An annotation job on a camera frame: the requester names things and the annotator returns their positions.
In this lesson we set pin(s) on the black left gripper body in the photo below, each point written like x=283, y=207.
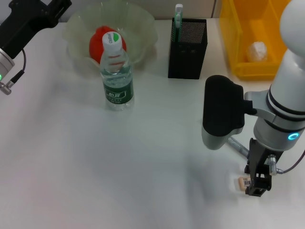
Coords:
x=23, y=23

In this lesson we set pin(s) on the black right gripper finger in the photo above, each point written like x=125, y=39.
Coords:
x=251, y=183
x=265, y=182

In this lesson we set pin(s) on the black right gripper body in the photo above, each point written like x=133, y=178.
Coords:
x=257, y=159

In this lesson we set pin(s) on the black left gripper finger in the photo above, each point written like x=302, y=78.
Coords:
x=59, y=8
x=43, y=3

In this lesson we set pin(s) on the beige eraser with barcode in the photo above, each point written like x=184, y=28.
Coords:
x=243, y=183

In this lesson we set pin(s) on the red-orange fruit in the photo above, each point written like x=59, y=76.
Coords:
x=95, y=47

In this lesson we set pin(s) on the clear water bottle green label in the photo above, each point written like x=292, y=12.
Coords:
x=118, y=88

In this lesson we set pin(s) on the white paper ball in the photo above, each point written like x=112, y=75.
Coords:
x=257, y=51

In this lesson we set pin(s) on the green utility knife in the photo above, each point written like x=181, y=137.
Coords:
x=178, y=19

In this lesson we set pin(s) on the grey marker pen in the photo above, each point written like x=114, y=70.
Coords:
x=239, y=148

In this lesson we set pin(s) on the translucent green fruit bowl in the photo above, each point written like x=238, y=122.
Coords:
x=140, y=35

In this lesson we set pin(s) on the black mesh pen holder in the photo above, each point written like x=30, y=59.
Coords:
x=187, y=59

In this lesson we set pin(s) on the yellow plastic bin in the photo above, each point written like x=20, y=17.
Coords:
x=238, y=35

